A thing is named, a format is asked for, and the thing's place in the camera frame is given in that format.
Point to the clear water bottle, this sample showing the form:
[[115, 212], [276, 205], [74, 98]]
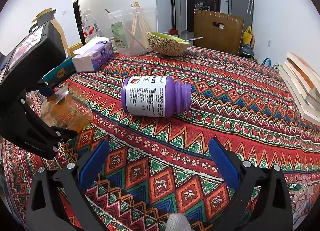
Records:
[[89, 26]]

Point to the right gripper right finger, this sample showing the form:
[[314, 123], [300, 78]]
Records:
[[272, 211]]

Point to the stack of books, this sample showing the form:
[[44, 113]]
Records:
[[303, 83]]

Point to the white gloved hand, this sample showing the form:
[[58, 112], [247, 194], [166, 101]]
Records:
[[177, 222]]

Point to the grey refrigerator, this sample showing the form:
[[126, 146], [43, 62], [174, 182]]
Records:
[[242, 9]]

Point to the teal tissue box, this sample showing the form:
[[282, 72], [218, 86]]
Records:
[[60, 73]]

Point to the yellow bag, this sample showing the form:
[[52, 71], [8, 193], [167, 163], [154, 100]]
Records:
[[247, 35]]

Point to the colourful patterned tablecloth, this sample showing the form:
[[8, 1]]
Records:
[[159, 166]]

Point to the purple tissue pack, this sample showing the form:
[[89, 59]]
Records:
[[93, 54]]

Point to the clear orange plastic cup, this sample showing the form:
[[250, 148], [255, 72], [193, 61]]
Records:
[[67, 108]]

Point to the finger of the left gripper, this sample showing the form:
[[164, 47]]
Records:
[[46, 134]]

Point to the half melon shell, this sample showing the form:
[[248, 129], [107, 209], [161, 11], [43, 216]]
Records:
[[166, 44]]

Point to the clear plastic container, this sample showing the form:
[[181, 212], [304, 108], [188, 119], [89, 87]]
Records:
[[130, 27]]

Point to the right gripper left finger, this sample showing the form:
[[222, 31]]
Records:
[[45, 210]]

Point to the purple pill bottle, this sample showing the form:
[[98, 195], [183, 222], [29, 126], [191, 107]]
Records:
[[155, 96]]

